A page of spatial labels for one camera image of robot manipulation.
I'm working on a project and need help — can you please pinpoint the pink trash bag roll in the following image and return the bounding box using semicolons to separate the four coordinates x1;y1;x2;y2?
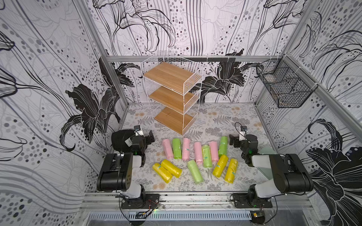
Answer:
209;141;219;163
194;142;203;165
182;137;191;161
162;139;174;160

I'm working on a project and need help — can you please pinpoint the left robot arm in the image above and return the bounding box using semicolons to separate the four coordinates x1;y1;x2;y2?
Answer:
96;126;155;202

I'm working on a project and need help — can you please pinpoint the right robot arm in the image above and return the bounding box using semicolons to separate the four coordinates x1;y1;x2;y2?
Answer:
229;134;314;202

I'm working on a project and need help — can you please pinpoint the green trash bag roll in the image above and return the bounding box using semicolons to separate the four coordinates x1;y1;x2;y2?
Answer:
202;145;213;168
173;138;182;159
187;160;204;184
218;136;228;157

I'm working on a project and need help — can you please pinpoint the yellow trash bag roll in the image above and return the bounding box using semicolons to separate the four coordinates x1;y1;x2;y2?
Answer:
152;163;173;184
224;158;238;184
213;154;229;178
161;159;183;178

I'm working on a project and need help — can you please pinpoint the green tissue box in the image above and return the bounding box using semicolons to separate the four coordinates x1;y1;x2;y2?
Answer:
255;146;279;181

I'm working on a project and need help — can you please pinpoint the black baseball cap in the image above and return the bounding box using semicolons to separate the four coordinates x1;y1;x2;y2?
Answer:
111;129;135;153

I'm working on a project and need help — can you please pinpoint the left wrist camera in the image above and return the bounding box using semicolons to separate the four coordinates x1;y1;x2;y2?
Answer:
134;125;144;136

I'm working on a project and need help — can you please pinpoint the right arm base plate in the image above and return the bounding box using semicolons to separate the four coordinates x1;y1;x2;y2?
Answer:
230;193;273;209

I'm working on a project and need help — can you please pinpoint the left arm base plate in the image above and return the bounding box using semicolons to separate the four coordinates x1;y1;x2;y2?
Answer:
121;193;160;210

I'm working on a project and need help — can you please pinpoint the white wire wooden shelf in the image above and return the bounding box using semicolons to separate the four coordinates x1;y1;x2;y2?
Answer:
140;56;204;136

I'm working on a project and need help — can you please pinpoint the black wire wall basket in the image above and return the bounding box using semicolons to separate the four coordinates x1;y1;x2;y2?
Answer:
256;59;315;108

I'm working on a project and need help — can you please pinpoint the white slotted cable duct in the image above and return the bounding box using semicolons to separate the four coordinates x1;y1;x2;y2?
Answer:
89;211;252;221

